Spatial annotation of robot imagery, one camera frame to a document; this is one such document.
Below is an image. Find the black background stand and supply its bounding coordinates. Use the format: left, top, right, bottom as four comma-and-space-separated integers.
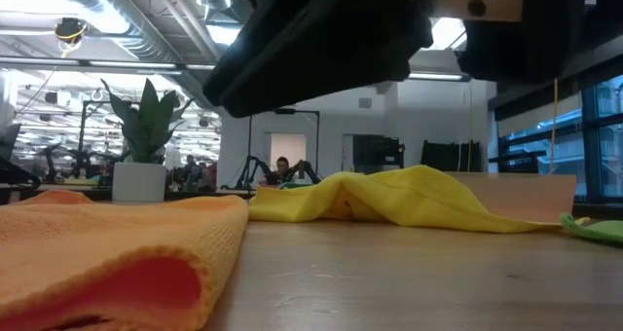
0, 155, 43, 192

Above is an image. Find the orange microfiber towel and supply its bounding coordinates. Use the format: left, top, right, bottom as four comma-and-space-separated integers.
0, 189, 251, 331

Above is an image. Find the long ceiling light strip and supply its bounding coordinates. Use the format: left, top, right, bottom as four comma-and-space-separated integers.
0, 56, 472, 83

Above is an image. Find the green microfiber towel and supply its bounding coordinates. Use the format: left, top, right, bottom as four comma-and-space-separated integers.
559, 212, 623, 246

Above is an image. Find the black background panel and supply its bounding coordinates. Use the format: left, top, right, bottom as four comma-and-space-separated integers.
419, 139, 483, 172

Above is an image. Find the yellow black ceiling cable reel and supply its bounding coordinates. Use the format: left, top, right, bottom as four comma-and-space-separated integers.
53, 17, 90, 46

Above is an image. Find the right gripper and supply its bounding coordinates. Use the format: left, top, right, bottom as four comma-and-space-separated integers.
202, 0, 435, 119

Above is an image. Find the dark grey background monitor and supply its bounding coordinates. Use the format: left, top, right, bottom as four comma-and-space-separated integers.
0, 123, 22, 162

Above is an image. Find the yellow microfiber towel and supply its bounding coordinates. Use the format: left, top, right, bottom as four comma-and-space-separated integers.
247, 164, 562, 235

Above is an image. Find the black background stand frame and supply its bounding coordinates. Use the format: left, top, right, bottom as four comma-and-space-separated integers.
247, 107, 321, 176

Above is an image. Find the potted plant in white pot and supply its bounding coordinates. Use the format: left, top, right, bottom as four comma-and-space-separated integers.
100, 77, 196, 204

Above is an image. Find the black background cabinet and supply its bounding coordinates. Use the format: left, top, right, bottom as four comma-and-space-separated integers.
352, 133, 406, 171

